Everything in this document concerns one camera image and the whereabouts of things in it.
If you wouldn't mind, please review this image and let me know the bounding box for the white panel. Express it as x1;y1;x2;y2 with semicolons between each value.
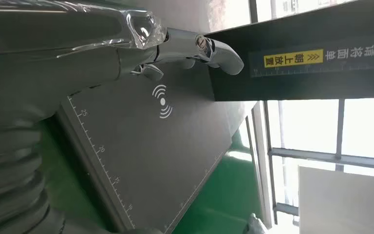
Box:
298;165;374;234

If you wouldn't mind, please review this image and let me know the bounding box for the black weighing device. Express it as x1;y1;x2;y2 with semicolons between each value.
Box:
56;0;374;234

